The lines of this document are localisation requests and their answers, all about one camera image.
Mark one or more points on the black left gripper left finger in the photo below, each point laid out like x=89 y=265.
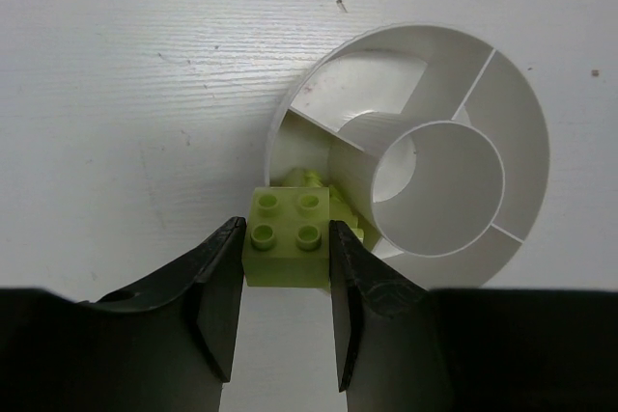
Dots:
x=163 y=343

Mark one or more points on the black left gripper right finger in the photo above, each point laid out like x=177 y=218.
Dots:
x=400 y=347

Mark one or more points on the lime square lego brick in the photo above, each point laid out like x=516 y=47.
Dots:
x=339 y=209

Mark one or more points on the light green curved lego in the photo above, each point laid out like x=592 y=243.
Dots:
x=286 y=244

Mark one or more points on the white round divided container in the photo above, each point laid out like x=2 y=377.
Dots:
x=434 y=138

